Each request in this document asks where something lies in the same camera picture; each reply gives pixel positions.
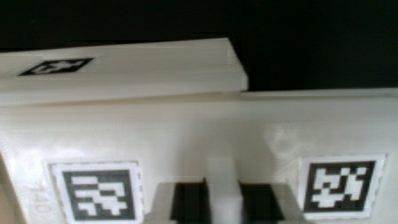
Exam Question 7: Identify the gripper left finger with black tip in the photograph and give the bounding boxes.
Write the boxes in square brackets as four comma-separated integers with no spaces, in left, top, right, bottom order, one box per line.
[170,181,210,224]

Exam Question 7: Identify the gripper right finger with grey tip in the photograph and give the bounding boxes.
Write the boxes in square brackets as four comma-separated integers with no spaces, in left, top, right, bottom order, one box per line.
[240,183,284,224]

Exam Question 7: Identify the white cabinet body box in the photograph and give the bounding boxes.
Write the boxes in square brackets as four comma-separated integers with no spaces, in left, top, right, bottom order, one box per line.
[0,93,398,224]

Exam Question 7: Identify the white cabinet top block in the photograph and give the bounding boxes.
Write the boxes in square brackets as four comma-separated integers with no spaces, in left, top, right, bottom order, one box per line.
[0,38,249,106]

